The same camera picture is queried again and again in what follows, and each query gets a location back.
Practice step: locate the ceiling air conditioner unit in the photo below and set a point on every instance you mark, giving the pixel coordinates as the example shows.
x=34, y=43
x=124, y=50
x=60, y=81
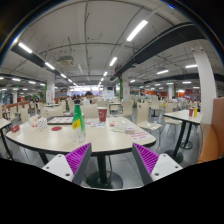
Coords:
x=66, y=60

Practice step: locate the clear plastic bag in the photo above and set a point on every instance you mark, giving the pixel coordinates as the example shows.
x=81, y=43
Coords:
x=122, y=127

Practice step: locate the red paper cup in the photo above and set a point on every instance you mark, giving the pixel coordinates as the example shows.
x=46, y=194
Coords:
x=191, y=112
x=102, y=115

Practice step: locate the orange bench seat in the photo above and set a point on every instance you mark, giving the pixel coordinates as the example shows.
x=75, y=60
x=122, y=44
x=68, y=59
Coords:
x=211, y=140

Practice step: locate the small yellow bottle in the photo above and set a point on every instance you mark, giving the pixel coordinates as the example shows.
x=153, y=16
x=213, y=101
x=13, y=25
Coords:
x=196, y=112

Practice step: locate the flat round red coaster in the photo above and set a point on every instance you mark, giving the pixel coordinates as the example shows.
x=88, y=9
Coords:
x=56, y=128

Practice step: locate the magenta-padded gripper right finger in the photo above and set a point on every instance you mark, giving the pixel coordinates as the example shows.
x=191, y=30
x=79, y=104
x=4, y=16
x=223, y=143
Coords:
x=165, y=166

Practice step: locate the green drink bottle yellow label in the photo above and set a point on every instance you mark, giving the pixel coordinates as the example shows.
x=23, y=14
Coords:
x=78, y=120

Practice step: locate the crumpled food wrapper bag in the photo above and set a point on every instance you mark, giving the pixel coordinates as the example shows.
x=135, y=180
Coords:
x=33, y=120

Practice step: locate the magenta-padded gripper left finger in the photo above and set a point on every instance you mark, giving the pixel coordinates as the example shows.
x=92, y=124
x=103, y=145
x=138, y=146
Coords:
x=56, y=165

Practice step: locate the ceiling strip lights group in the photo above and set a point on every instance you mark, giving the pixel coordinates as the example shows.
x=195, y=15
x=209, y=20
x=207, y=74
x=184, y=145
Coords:
x=136, y=30

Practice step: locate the beige chairs group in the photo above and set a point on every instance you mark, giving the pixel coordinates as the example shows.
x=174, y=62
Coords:
x=142, y=113

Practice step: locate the printed sticker sheet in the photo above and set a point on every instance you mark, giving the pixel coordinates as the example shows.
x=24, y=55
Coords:
x=139, y=135

